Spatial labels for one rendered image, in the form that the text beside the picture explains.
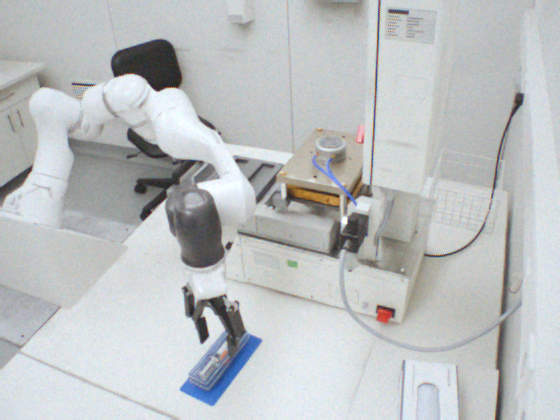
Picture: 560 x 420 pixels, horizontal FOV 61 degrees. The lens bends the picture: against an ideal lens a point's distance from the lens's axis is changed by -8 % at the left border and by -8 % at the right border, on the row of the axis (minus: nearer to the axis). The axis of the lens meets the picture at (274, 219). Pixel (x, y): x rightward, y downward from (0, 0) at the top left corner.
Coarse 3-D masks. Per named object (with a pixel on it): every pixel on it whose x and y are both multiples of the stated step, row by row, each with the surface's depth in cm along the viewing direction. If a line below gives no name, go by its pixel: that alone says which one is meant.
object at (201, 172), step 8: (192, 168) 153; (200, 168) 145; (208, 168) 148; (184, 176) 150; (192, 176) 142; (200, 176) 145; (208, 176) 149; (184, 184) 146; (168, 192) 144; (272, 192) 140; (264, 200) 137
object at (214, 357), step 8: (224, 336) 122; (216, 344) 120; (224, 344) 120; (208, 352) 118; (216, 352) 118; (224, 352) 118; (200, 360) 116; (208, 360) 116; (216, 360) 116; (224, 360) 116; (200, 368) 114; (208, 368) 114; (216, 368) 114; (192, 376) 113; (200, 376) 113; (208, 376) 112
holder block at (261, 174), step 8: (240, 160) 152; (248, 160) 151; (256, 160) 150; (264, 160) 150; (240, 168) 150; (248, 168) 147; (256, 168) 146; (264, 168) 149; (272, 168) 148; (280, 168) 146; (216, 176) 144; (248, 176) 143; (256, 176) 146; (264, 176) 145; (272, 176) 142; (256, 184) 142; (264, 184) 139; (272, 184) 143; (256, 192) 136; (264, 192) 139; (256, 200) 135
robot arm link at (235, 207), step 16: (176, 112) 113; (192, 112) 117; (160, 128) 113; (176, 128) 111; (192, 128) 112; (208, 128) 113; (160, 144) 114; (176, 144) 112; (192, 144) 112; (208, 144) 111; (224, 144) 111; (208, 160) 114; (224, 160) 108; (224, 176) 105; (240, 176) 103; (224, 192) 100; (240, 192) 100; (224, 208) 100; (240, 208) 101; (224, 224) 103
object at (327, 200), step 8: (360, 176) 128; (288, 184) 127; (360, 184) 127; (288, 192) 126; (296, 192) 125; (304, 192) 124; (312, 192) 123; (320, 192) 123; (352, 192) 122; (360, 192) 129; (296, 200) 127; (304, 200) 126; (312, 200) 125; (320, 200) 124; (328, 200) 122; (336, 200) 122; (328, 208) 124; (336, 208) 123
